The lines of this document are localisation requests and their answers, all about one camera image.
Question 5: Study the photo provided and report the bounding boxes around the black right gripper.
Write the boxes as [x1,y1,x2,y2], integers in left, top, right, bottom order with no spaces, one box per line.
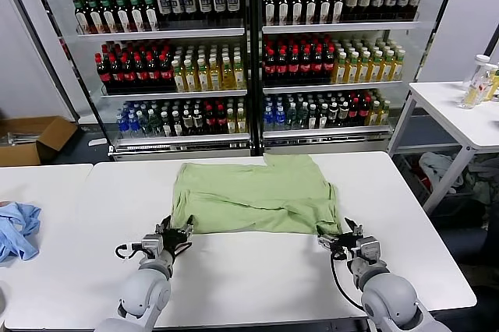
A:
[317,217,364,261]

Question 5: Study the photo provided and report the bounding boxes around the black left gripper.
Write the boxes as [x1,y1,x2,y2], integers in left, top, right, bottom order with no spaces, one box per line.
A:
[155,214,195,261]

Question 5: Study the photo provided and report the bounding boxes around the light green polo shirt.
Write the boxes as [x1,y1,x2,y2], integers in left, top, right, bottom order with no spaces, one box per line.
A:
[171,154,344,236]

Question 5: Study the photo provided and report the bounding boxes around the glass drinks display cabinet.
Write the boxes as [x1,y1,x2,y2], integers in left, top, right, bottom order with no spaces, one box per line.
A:
[253,0,424,157]
[76,0,254,162]

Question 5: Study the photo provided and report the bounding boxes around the white metal shelf board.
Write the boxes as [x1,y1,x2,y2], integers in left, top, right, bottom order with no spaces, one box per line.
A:
[112,132,251,148]
[76,26,246,41]
[263,80,405,94]
[261,19,422,34]
[100,89,249,100]
[263,125,393,140]

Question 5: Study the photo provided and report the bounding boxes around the dark laundry basket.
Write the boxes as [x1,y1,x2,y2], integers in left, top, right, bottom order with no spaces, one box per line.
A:
[393,152,434,208]

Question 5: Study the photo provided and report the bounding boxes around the small red cap cola bottle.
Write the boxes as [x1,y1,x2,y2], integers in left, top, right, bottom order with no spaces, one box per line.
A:
[215,104,228,135]
[359,96,370,128]
[204,104,217,135]
[349,97,360,129]

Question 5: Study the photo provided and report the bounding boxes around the white grey garment pile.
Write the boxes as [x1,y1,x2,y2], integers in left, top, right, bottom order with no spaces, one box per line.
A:
[419,151,467,195]

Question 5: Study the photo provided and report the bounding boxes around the pale green garment pile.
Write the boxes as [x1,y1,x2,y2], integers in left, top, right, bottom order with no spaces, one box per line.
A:
[465,154,499,207]

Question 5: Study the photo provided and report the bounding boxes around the open brown cardboard box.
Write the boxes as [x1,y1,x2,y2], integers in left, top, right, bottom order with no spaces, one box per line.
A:
[0,115,79,168]

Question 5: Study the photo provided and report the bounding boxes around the crumpled light blue cloth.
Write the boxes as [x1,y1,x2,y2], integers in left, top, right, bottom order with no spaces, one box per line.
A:
[0,201,42,263]

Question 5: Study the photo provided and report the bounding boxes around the white side table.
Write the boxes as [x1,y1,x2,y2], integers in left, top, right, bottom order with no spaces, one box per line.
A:
[388,80,499,216]

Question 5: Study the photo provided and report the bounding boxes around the silver metal parts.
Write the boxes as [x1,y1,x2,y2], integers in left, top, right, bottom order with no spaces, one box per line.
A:
[0,131,40,149]

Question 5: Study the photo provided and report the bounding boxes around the clear bottle white cap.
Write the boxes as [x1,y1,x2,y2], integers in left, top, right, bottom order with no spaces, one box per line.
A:
[461,54,491,110]

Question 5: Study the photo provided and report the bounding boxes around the black framed glass door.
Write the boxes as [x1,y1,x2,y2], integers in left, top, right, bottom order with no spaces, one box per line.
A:
[0,0,114,152]
[385,0,467,154]

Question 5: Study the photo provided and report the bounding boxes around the green cap dark drink bottle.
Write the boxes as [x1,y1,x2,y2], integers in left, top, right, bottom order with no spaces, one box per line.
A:
[304,0,319,25]
[290,0,305,26]
[86,0,104,34]
[112,0,132,33]
[127,0,146,33]
[277,0,291,26]
[331,0,346,24]
[263,0,277,26]
[98,0,118,34]
[318,0,333,25]
[141,0,160,32]
[73,0,90,35]

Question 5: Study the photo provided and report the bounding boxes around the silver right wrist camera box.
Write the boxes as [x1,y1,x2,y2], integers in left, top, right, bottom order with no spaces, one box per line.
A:
[356,236,381,265]

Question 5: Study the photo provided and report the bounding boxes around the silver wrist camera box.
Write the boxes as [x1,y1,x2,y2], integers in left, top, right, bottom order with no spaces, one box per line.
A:
[356,236,381,265]
[140,233,163,259]

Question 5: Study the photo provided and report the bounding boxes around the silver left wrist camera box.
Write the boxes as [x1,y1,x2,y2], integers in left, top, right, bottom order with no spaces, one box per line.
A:
[140,233,163,259]

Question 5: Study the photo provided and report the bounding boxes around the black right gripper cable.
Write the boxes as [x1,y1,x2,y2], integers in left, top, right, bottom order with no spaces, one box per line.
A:
[329,252,370,309]

